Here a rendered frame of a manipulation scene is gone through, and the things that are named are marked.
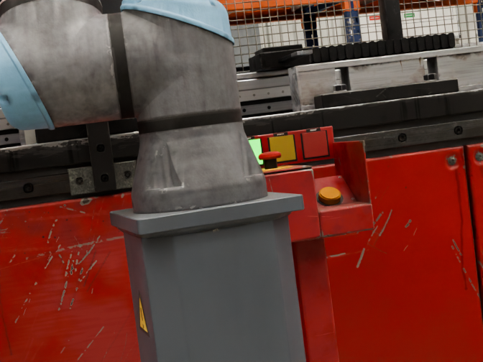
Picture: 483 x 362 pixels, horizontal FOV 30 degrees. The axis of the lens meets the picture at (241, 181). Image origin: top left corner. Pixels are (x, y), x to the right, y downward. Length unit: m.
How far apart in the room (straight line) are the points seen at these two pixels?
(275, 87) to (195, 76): 1.18
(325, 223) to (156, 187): 0.58
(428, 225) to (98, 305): 0.66
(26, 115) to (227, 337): 0.31
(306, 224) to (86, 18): 0.63
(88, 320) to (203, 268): 0.78
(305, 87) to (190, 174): 0.96
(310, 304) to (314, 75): 0.54
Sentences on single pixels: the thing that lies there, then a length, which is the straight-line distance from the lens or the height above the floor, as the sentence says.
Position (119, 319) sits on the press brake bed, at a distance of 1.70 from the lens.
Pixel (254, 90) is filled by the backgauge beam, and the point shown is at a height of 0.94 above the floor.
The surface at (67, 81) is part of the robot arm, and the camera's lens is 0.95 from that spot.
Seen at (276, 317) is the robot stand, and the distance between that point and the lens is 0.96.
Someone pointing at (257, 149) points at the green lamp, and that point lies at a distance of 1.61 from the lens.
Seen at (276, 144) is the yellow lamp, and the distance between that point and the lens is 1.62.
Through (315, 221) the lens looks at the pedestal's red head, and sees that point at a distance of 1.49.
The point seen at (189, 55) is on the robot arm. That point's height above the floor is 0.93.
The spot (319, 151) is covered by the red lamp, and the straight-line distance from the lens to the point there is 1.64.
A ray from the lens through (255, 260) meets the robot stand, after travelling 0.95.
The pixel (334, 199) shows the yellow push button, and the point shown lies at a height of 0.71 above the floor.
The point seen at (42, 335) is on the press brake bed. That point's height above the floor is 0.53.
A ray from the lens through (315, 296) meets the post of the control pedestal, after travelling 1.55.
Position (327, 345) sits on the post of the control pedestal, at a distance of 1.58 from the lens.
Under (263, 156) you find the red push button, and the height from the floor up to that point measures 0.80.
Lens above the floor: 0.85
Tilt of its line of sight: 3 degrees down
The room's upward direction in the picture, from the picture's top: 7 degrees counter-clockwise
